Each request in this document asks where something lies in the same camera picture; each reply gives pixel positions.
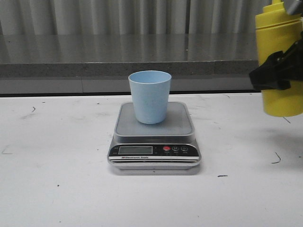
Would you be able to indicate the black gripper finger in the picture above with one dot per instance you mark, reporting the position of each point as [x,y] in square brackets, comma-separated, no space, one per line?
[279,69]

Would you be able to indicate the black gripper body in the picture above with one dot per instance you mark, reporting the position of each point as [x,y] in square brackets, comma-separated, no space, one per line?
[294,7]

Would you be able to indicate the light blue plastic cup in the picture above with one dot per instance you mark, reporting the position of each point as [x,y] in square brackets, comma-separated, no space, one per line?
[150,94]

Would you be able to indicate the silver digital kitchen scale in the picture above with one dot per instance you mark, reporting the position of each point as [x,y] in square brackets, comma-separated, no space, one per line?
[168,147]

